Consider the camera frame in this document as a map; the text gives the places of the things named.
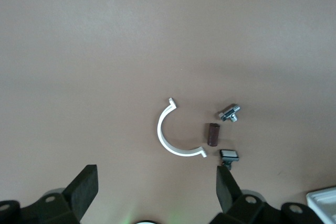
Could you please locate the black white rectangular push button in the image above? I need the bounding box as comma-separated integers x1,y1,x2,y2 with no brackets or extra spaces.
219,149,241,171

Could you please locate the silver metal T-bolt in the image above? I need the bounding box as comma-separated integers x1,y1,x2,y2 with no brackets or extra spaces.
218,103,242,123

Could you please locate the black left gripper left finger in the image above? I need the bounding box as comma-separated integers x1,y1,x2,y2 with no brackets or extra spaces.
0,165,99,224

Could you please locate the brown cylindrical block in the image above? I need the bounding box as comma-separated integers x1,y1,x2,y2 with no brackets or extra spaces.
206,122,221,147

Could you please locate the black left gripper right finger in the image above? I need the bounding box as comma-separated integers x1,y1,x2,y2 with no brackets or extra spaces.
209,166,328,224

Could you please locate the white drawer cabinet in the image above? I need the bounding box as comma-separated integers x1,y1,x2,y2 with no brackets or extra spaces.
306,186,336,224

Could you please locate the white half-ring pipe clamp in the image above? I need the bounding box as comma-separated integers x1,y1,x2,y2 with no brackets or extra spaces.
156,98,208,158

